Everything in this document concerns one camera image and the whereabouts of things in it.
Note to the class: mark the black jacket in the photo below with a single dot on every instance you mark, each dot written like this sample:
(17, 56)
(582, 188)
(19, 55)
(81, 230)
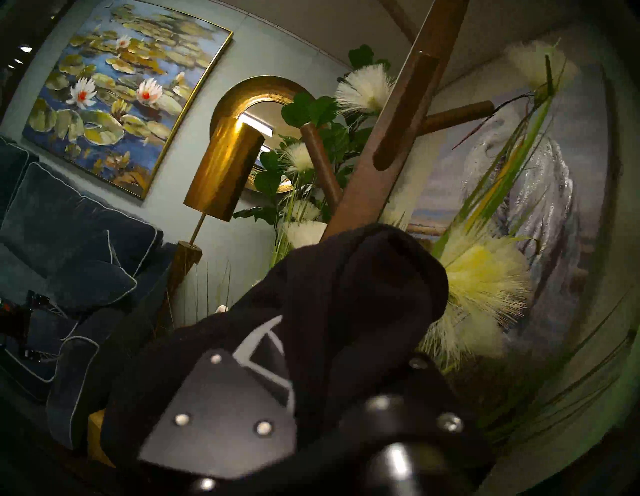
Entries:
(350, 300)

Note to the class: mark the heron painting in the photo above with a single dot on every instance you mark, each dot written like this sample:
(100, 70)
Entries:
(550, 190)

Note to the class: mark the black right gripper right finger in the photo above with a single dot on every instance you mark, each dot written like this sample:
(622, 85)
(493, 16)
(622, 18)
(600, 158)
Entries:
(425, 400)

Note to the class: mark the water lily painting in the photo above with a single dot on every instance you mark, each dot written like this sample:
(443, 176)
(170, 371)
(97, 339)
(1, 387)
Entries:
(115, 90)

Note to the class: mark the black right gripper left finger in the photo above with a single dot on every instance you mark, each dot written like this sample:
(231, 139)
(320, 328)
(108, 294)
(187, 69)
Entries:
(220, 415)

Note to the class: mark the wooden block side table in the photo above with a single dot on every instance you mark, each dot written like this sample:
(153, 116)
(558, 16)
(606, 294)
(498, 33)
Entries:
(99, 440)

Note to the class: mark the artificial pampas grass plant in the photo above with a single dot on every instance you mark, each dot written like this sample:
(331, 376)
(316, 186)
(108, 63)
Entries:
(485, 280)

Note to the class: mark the blue cushion white piping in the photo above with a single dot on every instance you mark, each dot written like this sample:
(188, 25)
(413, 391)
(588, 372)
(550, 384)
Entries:
(92, 280)

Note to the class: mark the dark blue sofa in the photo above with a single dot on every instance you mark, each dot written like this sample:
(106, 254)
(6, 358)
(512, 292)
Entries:
(60, 220)

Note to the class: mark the brown wooden coat rack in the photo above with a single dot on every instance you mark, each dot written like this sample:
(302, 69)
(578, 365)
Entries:
(395, 140)

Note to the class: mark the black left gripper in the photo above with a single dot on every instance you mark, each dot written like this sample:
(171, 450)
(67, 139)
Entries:
(20, 327)

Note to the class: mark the brass floor lamp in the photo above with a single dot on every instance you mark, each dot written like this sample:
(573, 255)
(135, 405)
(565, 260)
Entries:
(222, 170)

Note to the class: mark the gold arched mirror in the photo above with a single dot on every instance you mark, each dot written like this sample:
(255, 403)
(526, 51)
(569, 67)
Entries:
(250, 92)

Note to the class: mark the green plant with white flowers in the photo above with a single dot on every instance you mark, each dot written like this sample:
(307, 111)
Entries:
(325, 120)

